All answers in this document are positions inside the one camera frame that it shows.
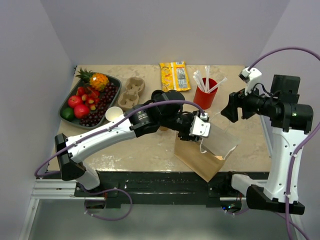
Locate brown paper bag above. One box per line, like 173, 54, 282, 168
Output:
174, 113, 241, 183

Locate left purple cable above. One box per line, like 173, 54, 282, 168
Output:
34, 99, 210, 220

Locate red plastic cup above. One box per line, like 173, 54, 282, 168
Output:
193, 87, 218, 110

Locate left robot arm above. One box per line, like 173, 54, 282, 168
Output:
54, 90, 209, 196

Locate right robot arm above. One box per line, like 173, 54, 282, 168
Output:
221, 73, 314, 215

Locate dark green fruit tray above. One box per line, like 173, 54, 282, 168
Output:
58, 75, 122, 130

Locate red toy apple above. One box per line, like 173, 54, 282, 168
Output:
67, 95, 84, 109
73, 104, 90, 119

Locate dark purple grape bunch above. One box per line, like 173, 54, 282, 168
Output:
79, 82, 119, 127

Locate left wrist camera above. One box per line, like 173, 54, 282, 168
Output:
189, 112, 211, 138

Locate purple cable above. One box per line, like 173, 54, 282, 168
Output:
34, 99, 210, 220
226, 46, 320, 240

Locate yellow snack bag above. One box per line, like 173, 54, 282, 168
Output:
159, 61, 191, 92

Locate toy pineapple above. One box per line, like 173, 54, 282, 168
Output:
75, 68, 110, 92

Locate paper coffee cup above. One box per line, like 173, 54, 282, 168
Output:
159, 126, 168, 132
105, 106, 123, 122

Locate red toy strawberries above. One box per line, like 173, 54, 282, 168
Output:
76, 86, 100, 111

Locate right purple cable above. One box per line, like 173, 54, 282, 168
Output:
226, 46, 320, 240

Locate cardboard cup carrier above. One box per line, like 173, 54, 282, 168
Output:
117, 77, 146, 111

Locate green toy lime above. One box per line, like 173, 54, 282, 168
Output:
61, 107, 75, 122

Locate black mounting base plate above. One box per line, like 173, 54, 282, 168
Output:
42, 171, 263, 209

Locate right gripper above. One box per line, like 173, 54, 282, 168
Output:
221, 81, 278, 122

